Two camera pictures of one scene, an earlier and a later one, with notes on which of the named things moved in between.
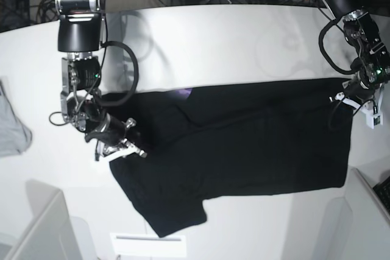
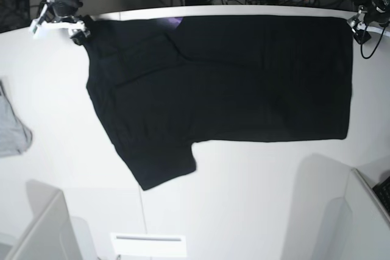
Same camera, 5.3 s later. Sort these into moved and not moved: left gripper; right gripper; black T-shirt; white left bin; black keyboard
Moved: left gripper; black T-shirt; right gripper
Not moved: white left bin; black keyboard
